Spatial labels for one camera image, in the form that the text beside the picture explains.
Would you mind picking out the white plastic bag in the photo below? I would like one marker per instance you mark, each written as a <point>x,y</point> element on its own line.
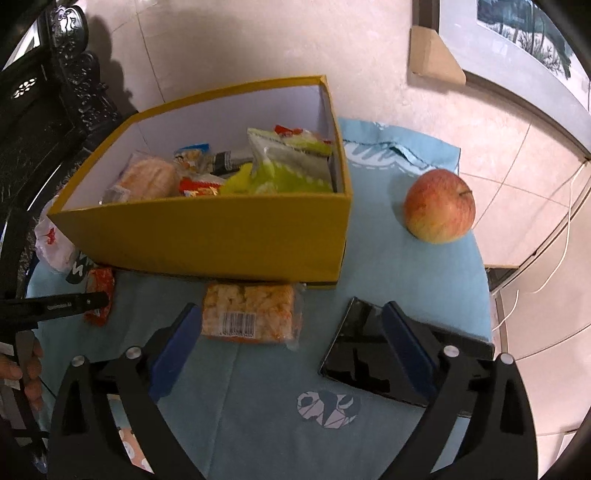
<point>53,244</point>

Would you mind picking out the orange rice cracker packet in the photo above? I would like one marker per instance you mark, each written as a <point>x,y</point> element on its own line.
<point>249,304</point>

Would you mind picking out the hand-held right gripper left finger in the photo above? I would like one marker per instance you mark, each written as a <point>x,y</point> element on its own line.
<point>175,350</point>

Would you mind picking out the light blue printed tablecloth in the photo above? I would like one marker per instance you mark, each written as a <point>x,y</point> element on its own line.
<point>258,392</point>

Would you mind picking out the framed painting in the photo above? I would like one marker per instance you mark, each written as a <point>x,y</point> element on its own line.
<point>508,55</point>

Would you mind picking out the person's left hand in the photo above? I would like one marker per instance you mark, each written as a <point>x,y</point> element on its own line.
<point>34,374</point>

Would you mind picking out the orange red snack packet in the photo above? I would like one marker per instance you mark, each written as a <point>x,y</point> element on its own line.
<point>100,281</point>

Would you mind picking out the heap of assorted snacks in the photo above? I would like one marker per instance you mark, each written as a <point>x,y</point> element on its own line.
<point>277,175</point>

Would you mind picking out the black smartphone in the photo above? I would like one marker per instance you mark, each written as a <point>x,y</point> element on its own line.
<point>360,364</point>

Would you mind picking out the red apple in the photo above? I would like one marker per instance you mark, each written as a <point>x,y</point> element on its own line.
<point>438,207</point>

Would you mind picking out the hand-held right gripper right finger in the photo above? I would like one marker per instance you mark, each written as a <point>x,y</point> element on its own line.
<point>408,346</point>

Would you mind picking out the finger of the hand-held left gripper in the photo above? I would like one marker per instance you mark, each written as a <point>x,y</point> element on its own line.
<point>94,301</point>

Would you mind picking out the dark carved wooden furniture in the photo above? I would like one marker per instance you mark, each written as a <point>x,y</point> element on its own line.
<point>46,138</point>

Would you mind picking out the cardboard corner protector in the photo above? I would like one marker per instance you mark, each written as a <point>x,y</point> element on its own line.
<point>431,55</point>

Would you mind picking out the yellow cardboard box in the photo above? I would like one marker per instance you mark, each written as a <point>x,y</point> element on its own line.
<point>207,240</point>

